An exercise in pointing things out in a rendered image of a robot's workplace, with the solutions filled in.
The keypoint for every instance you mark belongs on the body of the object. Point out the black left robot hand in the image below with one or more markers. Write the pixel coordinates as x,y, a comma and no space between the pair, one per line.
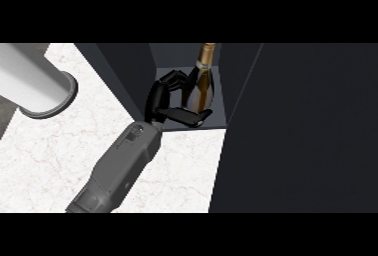
158,96

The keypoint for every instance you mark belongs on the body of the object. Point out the dark wine bottle gold foil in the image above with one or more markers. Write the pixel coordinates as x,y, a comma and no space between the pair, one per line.
200,90

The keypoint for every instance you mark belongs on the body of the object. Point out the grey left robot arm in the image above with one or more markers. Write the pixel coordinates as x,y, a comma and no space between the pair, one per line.
122,160

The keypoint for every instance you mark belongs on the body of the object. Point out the dark grey cabinet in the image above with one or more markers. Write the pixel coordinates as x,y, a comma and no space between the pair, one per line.
147,83

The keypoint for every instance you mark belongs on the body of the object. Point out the dark grey cabinet door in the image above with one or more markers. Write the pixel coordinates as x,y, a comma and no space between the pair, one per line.
299,130

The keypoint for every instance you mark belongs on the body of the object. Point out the white cylindrical appliance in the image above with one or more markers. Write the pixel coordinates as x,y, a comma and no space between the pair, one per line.
29,81

